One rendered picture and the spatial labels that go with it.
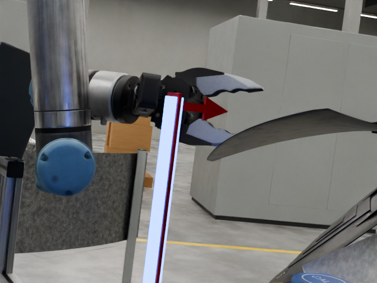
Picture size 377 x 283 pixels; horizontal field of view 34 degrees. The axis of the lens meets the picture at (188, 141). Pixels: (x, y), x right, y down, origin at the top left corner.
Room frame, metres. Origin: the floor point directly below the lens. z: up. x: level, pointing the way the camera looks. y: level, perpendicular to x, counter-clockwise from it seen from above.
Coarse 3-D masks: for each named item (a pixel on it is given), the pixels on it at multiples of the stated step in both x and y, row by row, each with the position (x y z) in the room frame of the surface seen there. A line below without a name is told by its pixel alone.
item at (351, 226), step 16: (352, 208) 0.93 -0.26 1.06; (368, 208) 0.88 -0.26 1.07; (336, 224) 0.93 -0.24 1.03; (352, 224) 0.88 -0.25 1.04; (368, 224) 0.84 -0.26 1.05; (320, 240) 0.92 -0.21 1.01; (336, 240) 0.87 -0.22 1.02; (352, 240) 0.84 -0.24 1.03; (304, 256) 0.92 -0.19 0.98; (320, 256) 0.86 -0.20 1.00; (288, 272) 0.90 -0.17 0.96
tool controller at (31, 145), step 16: (0, 48) 1.08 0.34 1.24; (16, 48) 1.09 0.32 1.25; (0, 64) 1.08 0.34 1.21; (16, 64) 1.09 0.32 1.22; (0, 80) 1.08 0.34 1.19; (16, 80) 1.10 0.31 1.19; (0, 96) 1.08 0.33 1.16; (16, 96) 1.10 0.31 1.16; (0, 112) 1.08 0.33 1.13; (16, 112) 1.10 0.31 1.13; (32, 112) 1.11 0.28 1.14; (0, 128) 1.09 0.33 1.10; (16, 128) 1.10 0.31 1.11; (32, 128) 1.11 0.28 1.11; (0, 144) 1.09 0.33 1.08; (16, 144) 1.10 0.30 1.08; (32, 144) 1.15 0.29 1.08
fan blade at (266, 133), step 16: (304, 112) 0.59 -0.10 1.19; (320, 112) 0.58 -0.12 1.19; (336, 112) 0.59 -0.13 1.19; (256, 128) 0.64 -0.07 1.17; (272, 128) 0.65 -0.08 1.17; (288, 128) 0.65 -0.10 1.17; (304, 128) 0.66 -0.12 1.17; (320, 128) 0.66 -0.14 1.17; (336, 128) 0.66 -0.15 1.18; (352, 128) 0.66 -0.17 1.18; (368, 128) 0.65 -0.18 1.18; (224, 144) 0.70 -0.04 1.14; (240, 144) 0.72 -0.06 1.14; (256, 144) 0.75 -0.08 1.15; (208, 160) 0.76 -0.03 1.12
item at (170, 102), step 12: (168, 96) 0.61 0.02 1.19; (168, 108) 0.60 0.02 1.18; (168, 120) 0.60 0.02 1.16; (168, 132) 0.60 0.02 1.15; (168, 144) 0.60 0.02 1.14; (168, 156) 0.60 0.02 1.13; (168, 168) 0.60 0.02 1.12; (156, 180) 0.61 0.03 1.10; (156, 192) 0.61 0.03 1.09; (156, 204) 0.61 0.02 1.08; (156, 216) 0.60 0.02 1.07; (156, 228) 0.60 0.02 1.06; (156, 240) 0.60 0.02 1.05; (156, 252) 0.60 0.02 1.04; (156, 264) 0.60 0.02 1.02; (144, 276) 0.61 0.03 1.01
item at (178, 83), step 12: (120, 84) 0.90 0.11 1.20; (132, 84) 0.91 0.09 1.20; (168, 84) 0.87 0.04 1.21; (180, 84) 0.86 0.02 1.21; (120, 96) 0.89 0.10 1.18; (132, 96) 0.91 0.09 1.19; (192, 96) 0.85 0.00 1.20; (204, 96) 0.90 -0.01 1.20; (120, 108) 0.89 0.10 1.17; (156, 108) 0.87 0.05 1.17; (120, 120) 0.91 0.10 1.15; (132, 120) 0.93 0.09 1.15; (156, 120) 0.87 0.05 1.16; (192, 120) 0.89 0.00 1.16
